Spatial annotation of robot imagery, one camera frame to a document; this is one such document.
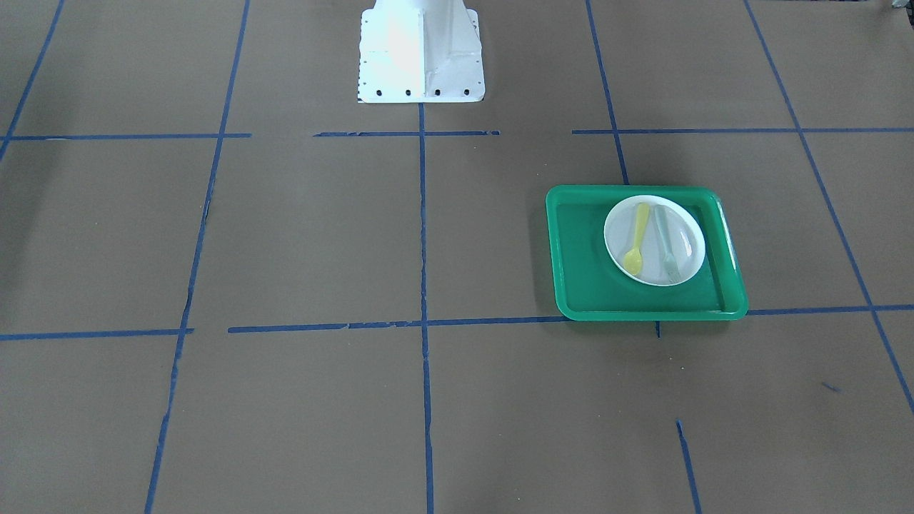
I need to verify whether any white round plate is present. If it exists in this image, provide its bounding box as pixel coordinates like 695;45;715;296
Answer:
603;195;706;287

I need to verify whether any pale green plastic fork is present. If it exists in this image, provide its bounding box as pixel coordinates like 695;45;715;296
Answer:
653;205;681;283

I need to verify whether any green plastic tray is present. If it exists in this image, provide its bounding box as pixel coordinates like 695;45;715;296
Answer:
546;185;750;322

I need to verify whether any yellow plastic spoon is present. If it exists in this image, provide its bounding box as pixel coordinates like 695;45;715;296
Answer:
623;203;651;276

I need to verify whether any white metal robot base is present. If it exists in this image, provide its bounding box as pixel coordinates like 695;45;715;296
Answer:
357;1;486;104

